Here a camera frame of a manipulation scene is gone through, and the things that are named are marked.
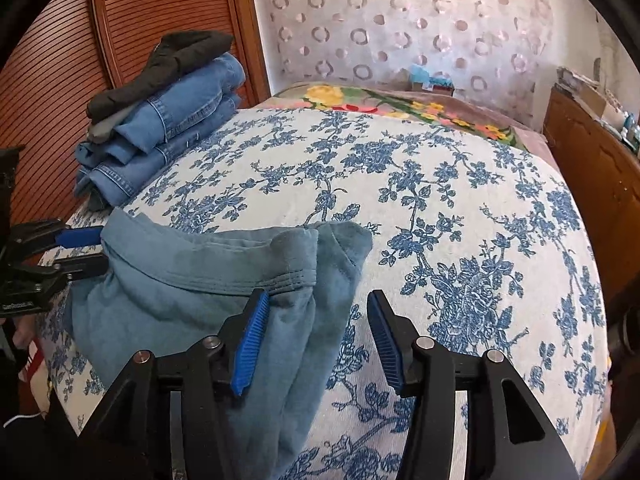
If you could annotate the stack of papers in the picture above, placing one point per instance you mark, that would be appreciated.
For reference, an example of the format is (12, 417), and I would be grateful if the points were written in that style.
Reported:
(576, 82)

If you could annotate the brown wooden sideboard cabinet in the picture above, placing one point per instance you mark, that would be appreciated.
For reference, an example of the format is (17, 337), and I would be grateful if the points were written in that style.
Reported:
(603, 176)

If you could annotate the person's left hand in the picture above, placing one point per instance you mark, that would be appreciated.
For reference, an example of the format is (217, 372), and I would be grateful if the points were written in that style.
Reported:
(25, 331)

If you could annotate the white pink circle curtain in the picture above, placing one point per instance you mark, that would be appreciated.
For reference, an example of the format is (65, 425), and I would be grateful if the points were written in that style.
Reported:
(491, 50)

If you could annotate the grey folded garment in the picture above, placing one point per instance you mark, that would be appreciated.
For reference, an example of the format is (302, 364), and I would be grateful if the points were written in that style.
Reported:
(101, 132)

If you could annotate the black folded garment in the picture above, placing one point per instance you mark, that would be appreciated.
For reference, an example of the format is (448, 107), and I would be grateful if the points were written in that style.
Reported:
(177, 54)

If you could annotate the lower folded blue jeans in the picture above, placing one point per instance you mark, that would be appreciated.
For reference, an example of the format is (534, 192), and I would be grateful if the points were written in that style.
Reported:
(111, 184)

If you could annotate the brown louvered wardrobe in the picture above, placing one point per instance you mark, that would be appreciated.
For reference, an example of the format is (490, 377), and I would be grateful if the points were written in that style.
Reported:
(74, 49)

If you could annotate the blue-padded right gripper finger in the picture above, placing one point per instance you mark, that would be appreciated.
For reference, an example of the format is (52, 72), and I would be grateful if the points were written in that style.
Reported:
(77, 238)

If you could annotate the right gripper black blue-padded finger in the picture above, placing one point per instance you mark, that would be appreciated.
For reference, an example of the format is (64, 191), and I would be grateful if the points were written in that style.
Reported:
(162, 406)
(509, 433)

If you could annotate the teal blue shorts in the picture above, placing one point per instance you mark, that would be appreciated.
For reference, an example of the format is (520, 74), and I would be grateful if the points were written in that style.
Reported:
(165, 290)

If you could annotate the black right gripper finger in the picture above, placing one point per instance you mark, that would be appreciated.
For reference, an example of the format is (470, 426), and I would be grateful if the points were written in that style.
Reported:
(82, 267)

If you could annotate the upper folded blue jeans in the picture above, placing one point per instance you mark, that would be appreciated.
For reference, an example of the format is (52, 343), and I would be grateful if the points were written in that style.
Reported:
(171, 111)

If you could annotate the cardboard box on cabinet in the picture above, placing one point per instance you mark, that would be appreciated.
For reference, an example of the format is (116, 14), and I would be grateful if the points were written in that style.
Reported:
(597, 103)

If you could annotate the blue tissue box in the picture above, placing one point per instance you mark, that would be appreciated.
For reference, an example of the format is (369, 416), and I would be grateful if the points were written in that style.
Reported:
(421, 80)

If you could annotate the folded blue jeans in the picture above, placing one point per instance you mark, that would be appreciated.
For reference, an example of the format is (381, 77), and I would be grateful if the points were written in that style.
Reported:
(111, 184)
(171, 111)

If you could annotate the white blue floral bedsheet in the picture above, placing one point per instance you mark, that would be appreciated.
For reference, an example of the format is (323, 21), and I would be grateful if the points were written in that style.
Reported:
(479, 244)

